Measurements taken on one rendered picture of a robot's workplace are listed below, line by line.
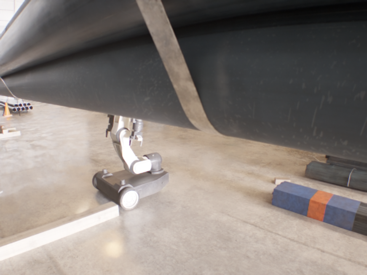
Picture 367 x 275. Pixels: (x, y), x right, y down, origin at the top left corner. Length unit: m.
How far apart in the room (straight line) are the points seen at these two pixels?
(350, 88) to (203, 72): 0.14
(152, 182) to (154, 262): 0.94
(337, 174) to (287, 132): 2.80
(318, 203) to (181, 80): 2.03
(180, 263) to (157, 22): 1.53
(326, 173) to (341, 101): 2.85
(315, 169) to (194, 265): 1.92
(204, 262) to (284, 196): 1.00
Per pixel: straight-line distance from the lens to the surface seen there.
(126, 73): 0.38
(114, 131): 2.30
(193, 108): 0.29
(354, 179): 3.02
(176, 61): 0.27
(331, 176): 3.05
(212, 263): 1.67
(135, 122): 2.12
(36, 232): 1.97
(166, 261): 1.68
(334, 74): 0.21
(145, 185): 2.35
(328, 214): 2.24
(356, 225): 2.23
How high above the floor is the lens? 1.09
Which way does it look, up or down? 13 degrees down
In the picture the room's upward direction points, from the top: straight up
